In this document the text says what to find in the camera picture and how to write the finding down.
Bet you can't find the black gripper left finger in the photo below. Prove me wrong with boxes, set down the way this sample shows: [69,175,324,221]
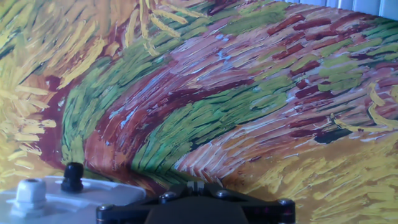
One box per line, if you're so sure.
[96,182,197,224]

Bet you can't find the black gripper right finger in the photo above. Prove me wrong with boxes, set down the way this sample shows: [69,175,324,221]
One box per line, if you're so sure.
[195,182,296,224]

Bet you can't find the painted wheat field cloth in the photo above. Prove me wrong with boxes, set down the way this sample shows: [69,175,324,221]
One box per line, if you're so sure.
[0,0,398,224]

